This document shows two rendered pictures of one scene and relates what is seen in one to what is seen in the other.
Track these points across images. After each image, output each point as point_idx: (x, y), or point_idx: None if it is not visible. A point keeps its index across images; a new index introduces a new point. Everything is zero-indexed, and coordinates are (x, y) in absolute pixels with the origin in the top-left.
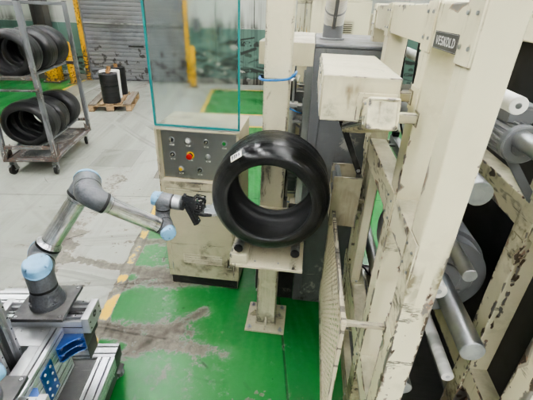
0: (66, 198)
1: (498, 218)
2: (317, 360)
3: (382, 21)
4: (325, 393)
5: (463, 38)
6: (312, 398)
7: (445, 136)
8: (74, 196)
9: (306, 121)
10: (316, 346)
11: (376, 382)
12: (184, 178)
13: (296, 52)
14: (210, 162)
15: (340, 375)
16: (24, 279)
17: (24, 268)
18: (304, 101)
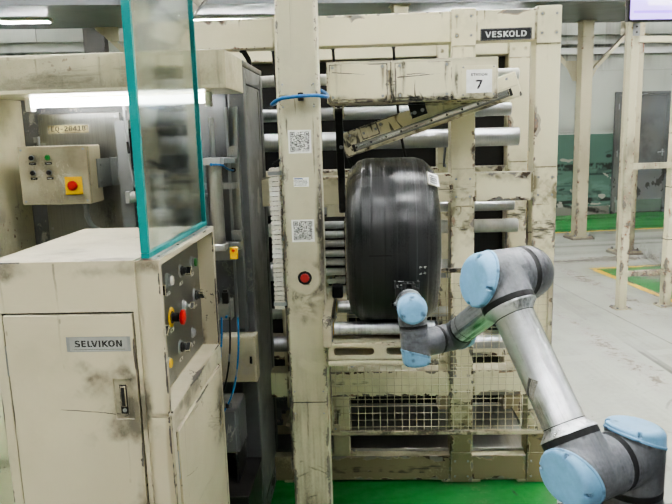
0: (528, 313)
1: None
2: (393, 499)
3: (239, 38)
4: (443, 493)
5: (544, 27)
6: (454, 503)
7: (552, 86)
8: (551, 274)
9: (241, 180)
10: (367, 500)
11: (544, 321)
12: (170, 389)
13: (237, 71)
14: (186, 317)
15: (411, 482)
16: (665, 459)
17: (662, 430)
18: (238, 150)
